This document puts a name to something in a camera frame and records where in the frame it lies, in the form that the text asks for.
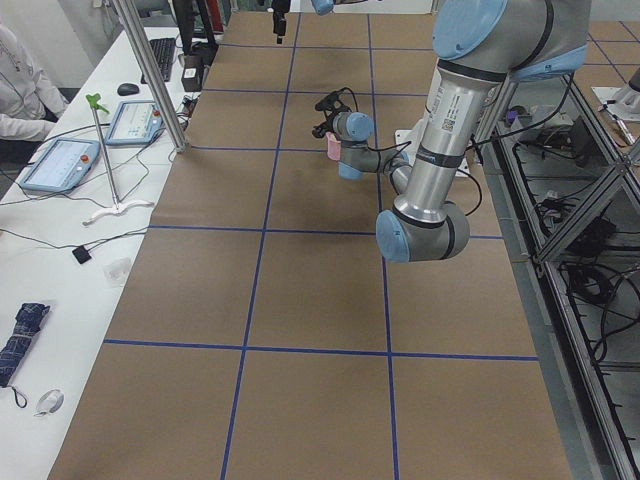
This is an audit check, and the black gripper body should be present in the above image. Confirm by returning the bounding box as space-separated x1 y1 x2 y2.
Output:
271 0 290 14
319 114 337 136

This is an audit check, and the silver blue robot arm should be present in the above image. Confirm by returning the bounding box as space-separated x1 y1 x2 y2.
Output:
270 0 365 45
312 1 591 263

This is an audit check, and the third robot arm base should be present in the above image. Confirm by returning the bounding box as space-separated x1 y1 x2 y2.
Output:
607 69 640 121

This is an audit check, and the pink mesh pen holder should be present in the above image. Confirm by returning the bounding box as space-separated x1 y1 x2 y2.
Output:
326 132 341 162

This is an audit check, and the black cardboard box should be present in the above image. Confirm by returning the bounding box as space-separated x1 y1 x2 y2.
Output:
181 55 204 92

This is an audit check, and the black keyboard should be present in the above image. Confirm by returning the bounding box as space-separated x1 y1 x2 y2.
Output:
149 37 176 82

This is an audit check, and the black computer mouse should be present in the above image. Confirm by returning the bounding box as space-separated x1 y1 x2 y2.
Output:
117 82 140 96

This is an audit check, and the far blue teach pendant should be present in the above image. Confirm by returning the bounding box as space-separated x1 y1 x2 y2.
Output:
105 100 164 147

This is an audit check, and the blue teach pendant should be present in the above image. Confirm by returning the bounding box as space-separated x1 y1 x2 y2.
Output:
105 100 164 147
18 138 100 193

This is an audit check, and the clear plastic bag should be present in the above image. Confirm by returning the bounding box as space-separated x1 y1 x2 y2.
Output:
103 257 132 287

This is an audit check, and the near blue teach pendant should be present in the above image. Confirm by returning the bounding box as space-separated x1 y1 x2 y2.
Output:
18 138 100 193

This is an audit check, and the seated person white shirt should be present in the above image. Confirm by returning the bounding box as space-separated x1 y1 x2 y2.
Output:
1 25 68 163

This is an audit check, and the small black box device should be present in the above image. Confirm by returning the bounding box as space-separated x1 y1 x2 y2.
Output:
72 245 92 265

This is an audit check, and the folded navy umbrella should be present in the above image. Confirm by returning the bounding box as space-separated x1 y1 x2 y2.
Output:
1 303 51 409

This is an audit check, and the clear glasses case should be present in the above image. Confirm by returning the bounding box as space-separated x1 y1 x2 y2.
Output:
34 389 65 417

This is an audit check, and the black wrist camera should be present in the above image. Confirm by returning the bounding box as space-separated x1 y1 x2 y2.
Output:
314 88 351 114

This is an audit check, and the aluminium frame post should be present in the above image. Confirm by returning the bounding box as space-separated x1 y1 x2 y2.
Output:
113 0 187 153

